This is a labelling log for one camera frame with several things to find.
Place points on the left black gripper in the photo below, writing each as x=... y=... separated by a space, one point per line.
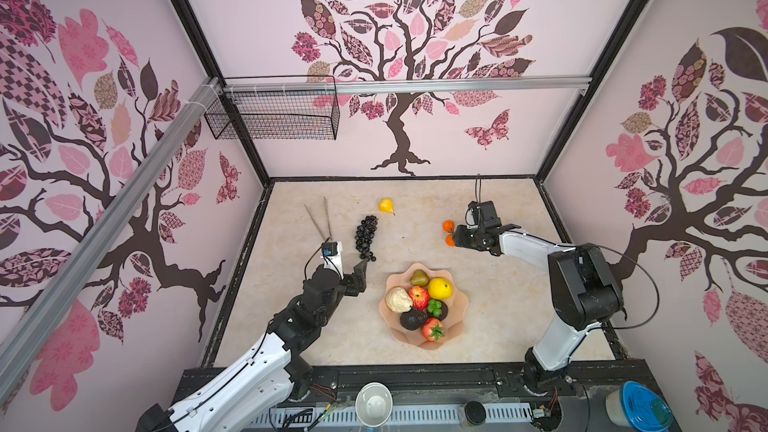
x=353 y=282

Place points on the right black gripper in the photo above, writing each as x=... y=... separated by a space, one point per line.
x=460 y=236

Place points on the orange tangerine pair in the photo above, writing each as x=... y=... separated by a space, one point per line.
x=449 y=227

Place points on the cream white pear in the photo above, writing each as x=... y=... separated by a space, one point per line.
x=398 y=300

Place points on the brown green pear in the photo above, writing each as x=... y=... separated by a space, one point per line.
x=420 y=278

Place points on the red apple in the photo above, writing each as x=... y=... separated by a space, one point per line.
x=420 y=297

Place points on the large yellow lemon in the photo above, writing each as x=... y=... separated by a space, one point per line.
x=440 y=288

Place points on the dark avocado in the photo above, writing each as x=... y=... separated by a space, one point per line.
x=413 y=319

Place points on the dark purple mangosteen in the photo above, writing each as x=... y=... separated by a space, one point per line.
x=437 y=309

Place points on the pink scalloped fruit bowl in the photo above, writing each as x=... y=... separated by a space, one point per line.
x=453 y=324

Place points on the red strawberry fruit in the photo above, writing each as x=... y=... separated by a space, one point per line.
x=433 y=330

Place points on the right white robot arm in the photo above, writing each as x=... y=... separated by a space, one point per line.
x=585 y=294

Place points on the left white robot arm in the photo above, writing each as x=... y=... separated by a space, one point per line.
x=269 y=372

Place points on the dark purple grape bunch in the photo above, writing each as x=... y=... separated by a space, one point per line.
x=364 y=236

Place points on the silver metal tongs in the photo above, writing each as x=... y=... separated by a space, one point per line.
x=322 y=224

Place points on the small yellow lemon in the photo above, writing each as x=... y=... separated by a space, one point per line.
x=386 y=206

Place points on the white cup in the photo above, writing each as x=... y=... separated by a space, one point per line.
x=374 y=405

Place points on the black round cap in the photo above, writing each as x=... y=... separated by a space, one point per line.
x=475 y=413

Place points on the blue lidded container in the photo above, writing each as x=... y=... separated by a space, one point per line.
x=635 y=406

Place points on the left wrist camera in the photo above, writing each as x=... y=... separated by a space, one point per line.
x=331 y=253

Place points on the black wire basket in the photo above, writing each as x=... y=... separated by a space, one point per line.
x=292 y=107

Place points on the aluminium rail back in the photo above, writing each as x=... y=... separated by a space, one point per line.
x=414 y=86

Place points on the aluminium rail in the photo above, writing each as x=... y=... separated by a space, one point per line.
x=414 y=86
x=30 y=334

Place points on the aluminium rail left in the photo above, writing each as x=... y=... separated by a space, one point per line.
x=30 y=334

